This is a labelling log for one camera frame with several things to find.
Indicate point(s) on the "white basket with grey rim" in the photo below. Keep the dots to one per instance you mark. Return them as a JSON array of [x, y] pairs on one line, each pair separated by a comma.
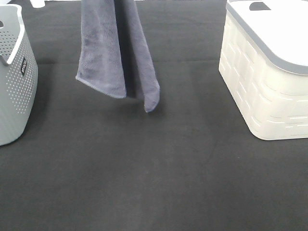
[[264, 63]]

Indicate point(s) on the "grey microfibre towel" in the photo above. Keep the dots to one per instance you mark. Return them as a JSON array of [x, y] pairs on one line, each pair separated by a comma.
[[115, 57]]

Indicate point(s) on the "grey perforated laundry basket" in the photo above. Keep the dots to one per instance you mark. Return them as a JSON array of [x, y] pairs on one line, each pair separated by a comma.
[[18, 74]]

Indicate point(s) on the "white object at table edge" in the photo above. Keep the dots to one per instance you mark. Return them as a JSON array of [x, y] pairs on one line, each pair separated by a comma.
[[37, 3]]

